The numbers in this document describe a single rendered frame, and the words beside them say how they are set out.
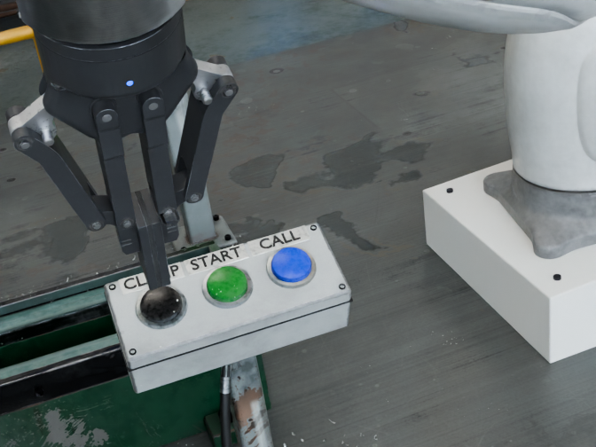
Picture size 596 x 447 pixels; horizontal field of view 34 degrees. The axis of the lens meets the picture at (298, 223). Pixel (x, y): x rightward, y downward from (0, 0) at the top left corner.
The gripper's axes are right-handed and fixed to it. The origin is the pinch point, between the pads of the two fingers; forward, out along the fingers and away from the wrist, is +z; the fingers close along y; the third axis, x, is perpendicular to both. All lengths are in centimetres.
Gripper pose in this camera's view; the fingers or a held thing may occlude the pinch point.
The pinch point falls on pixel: (149, 240)
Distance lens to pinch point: 64.8
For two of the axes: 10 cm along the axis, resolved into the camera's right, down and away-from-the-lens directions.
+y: -9.4, 2.7, -2.2
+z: -0.1, 6.1, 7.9
